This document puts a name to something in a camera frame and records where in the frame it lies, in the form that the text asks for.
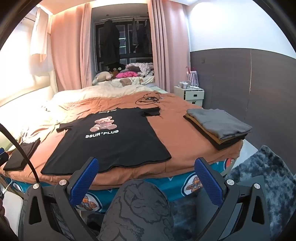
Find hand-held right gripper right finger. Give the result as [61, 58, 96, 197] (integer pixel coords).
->
[194, 157, 272, 241]

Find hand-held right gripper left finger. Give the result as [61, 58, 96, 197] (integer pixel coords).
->
[20, 157, 100, 241]

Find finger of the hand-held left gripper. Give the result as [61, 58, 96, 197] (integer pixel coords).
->
[0, 147, 9, 166]

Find black bear print T-shirt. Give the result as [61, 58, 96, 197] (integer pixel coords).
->
[41, 107, 172, 175]

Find stack of folded clothes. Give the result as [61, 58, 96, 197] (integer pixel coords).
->
[183, 115, 245, 151]

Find folded black cloth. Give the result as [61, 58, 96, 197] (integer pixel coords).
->
[3, 138, 41, 172]

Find folded tan garment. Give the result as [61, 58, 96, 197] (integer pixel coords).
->
[185, 114, 245, 144]

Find grey fluffy rug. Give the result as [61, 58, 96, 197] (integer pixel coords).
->
[168, 145, 290, 241]

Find person's leg in grey pants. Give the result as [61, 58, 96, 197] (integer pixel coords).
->
[97, 179, 174, 241]

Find folded grey garment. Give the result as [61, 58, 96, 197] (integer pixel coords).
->
[186, 108, 252, 140]

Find orange blanket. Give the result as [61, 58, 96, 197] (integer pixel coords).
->
[0, 92, 243, 186]

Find white padded headboard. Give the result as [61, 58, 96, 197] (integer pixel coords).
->
[0, 79, 58, 108]

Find white nightstand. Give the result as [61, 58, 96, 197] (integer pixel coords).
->
[174, 86, 205, 107]

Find cream duvet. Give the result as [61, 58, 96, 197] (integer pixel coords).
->
[42, 84, 158, 112]

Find cream plush toy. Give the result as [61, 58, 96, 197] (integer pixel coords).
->
[92, 71, 112, 85]

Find pink cloth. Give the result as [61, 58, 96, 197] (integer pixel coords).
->
[116, 71, 138, 80]

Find dark plush toy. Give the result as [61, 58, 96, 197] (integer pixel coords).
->
[108, 64, 127, 75]

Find white hanging garment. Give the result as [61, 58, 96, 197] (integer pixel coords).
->
[30, 6, 55, 77]

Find floral blanket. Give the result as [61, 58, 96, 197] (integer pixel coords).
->
[126, 62, 154, 77]

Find pink curtain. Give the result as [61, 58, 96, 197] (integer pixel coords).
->
[148, 0, 191, 93]
[50, 2, 93, 93]

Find black hanging coat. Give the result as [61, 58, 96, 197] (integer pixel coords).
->
[99, 20, 121, 67]

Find dark hanging garment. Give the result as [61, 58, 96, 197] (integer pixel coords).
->
[143, 19, 152, 43]
[131, 18, 139, 47]

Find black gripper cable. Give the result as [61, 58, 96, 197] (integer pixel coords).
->
[0, 123, 40, 184]

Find coiled black cable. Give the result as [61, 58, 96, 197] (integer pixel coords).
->
[135, 92, 165, 105]

